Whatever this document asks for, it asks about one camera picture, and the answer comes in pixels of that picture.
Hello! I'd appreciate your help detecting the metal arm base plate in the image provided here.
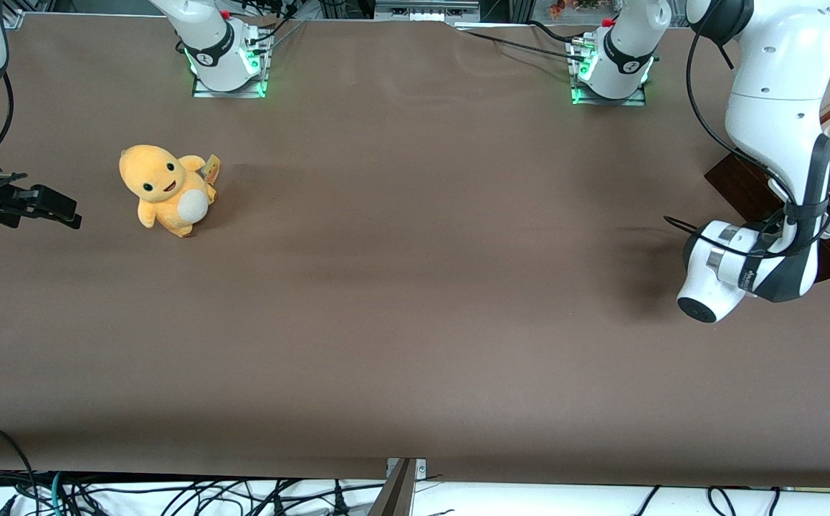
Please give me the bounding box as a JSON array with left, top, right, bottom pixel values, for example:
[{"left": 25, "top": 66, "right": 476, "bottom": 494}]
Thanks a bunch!
[
  {"left": 570, "top": 36, "right": 649, "bottom": 107},
  {"left": 191, "top": 29, "right": 270, "bottom": 99}
]

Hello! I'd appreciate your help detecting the black cable bundle at base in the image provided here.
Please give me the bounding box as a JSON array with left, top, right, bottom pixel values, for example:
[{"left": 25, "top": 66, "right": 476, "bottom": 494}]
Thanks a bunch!
[{"left": 242, "top": 0, "right": 308, "bottom": 48}]

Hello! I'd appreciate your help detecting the metal mount bracket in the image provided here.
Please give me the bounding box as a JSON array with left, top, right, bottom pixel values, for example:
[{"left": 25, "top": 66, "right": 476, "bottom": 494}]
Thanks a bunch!
[{"left": 386, "top": 457, "right": 427, "bottom": 479}]

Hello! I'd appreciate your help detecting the short black table cable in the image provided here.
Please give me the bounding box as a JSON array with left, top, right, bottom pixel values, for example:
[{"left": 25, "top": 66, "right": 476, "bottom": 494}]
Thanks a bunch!
[{"left": 527, "top": 19, "right": 578, "bottom": 42}]

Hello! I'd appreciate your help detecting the grey brown mount bar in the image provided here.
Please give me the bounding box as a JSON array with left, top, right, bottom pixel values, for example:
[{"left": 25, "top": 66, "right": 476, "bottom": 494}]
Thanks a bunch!
[{"left": 368, "top": 459, "right": 417, "bottom": 516}]

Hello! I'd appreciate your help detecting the brown table cover sheet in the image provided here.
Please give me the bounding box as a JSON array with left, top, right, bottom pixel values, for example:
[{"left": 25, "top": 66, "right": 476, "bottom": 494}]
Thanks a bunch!
[{"left": 0, "top": 13, "right": 830, "bottom": 489}]

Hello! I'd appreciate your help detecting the dark brown wooden base board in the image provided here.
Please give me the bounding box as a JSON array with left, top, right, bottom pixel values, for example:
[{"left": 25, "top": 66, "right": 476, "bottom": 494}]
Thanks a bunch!
[{"left": 704, "top": 153, "right": 830, "bottom": 284}]

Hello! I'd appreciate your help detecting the grey device with ports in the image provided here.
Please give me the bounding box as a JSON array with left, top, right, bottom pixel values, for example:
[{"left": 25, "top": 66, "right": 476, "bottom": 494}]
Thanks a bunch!
[{"left": 375, "top": 0, "right": 481, "bottom": 23}]

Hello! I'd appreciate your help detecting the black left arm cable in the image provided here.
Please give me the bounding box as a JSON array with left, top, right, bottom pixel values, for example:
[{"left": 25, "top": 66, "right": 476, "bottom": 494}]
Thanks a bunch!
[{"left": 664, "top": 0, "right": 830, "bottom": 260}]

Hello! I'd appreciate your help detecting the yellow plush toy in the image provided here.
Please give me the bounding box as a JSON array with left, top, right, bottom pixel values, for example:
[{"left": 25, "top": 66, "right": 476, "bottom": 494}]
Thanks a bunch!
[{"left": 118, "top": 144, "right": 221, "bottom": 239}]

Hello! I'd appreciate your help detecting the long black table cable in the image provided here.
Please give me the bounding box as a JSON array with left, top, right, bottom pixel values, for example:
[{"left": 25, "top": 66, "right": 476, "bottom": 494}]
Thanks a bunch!
[{"left": 457, "top": 27, "right": 589, "bottom": 63}]

